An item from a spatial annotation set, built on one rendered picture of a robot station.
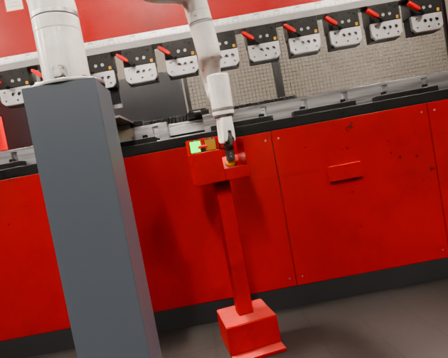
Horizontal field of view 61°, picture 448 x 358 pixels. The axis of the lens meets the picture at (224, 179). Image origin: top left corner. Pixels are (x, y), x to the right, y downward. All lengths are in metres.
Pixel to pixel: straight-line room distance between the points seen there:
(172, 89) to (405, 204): 1.47
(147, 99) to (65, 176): 1.49
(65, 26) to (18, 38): 1.04
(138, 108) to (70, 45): 1.39
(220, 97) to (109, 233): 0.70
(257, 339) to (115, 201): 0.83
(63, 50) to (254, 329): 1.14
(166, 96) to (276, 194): 1.03
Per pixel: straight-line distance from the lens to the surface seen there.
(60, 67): 1.09
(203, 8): 1.51
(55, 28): 1.12
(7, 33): 2.18
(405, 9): 2.23
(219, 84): 1.46
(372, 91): 2.04
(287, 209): 1.78
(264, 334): 1.57
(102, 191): 1.00
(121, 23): 2.01
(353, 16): 2.08
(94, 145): 1.01
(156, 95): 2.45
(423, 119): 1.99
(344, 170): 1.82
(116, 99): 1.96
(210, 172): 1.42
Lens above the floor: 0.74
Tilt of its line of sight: 3 degrees down
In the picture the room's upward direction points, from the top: 10 degrees counter-clockwise
